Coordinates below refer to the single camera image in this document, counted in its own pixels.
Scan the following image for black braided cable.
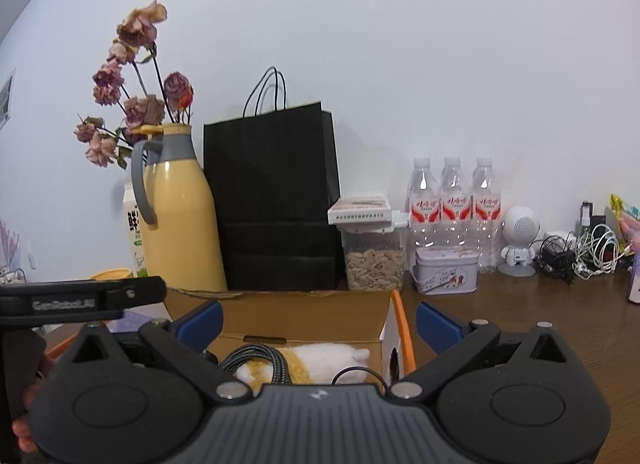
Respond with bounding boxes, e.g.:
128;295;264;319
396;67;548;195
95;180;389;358
218;342;392;395

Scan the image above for yellow white plush toy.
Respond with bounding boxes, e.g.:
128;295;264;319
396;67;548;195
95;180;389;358
234;343;371;392

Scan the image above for person left hand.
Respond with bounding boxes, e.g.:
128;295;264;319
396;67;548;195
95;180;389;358
12;354;55;454

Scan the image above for small printed tin box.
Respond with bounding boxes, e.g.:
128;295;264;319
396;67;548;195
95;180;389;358
410;247;478;296

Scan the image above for red cardboard box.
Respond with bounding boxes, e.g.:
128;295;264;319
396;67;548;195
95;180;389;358
44;287;418;390

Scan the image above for yellow thermos jug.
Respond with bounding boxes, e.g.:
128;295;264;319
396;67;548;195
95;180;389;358
130;124;228;293

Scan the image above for yellow mug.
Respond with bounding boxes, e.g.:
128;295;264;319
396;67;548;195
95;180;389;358
90;268;132;281

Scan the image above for clear seed container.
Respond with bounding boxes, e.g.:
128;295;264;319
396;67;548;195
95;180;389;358
338;210;409;291

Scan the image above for white milk carton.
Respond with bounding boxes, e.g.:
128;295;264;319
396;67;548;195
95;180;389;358
122;182;148;277

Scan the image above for water bottle left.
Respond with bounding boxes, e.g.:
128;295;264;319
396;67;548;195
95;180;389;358
407;157;440;268

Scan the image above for water bottle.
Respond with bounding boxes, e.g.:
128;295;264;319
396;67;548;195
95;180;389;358
439;157;472;247
471;157;501;273
407;157;440;268

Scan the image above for white robot figurine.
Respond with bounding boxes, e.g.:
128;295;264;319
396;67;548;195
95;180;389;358
498;206;540;277

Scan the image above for water bottle middle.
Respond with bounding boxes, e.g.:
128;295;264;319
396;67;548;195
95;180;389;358
439;157;472;247

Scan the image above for water bottle right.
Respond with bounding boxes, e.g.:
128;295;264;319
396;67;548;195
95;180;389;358
471;157;501;273

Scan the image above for white flat box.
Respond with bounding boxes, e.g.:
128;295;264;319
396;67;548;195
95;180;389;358
328;195;393;225

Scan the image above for black paper bag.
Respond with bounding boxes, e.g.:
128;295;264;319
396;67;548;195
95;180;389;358
203;66;345;291

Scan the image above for purple tissue pack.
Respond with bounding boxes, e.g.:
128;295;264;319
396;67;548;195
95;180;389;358
627;250;640;305

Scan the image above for colourful snack bag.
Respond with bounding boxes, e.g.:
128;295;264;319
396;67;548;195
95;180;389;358
610;194;640;253

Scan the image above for dried rose bouquet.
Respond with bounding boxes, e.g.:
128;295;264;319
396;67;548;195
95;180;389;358
74;1;194;169

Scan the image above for metal wire rack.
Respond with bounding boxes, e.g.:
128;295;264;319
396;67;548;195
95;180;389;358
0;267;27;285

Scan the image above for tangled black white cables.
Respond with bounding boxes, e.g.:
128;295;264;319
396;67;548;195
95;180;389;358
531;200;633;285

